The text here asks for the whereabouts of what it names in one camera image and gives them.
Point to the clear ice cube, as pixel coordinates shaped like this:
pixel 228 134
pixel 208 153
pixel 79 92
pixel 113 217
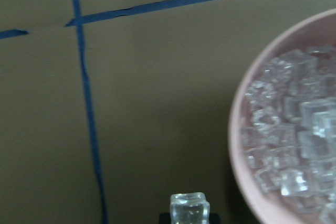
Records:
pixel 189 208

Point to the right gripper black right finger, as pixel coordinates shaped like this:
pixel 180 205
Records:
pixel 214 218

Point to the pink bowl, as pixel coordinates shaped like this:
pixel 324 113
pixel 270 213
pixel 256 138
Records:
pixel 271 208

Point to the pile of ice cubes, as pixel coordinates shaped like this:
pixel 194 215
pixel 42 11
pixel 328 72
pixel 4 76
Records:
pixel 289 142

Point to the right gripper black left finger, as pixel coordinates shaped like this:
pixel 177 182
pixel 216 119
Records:
pixel 164 218

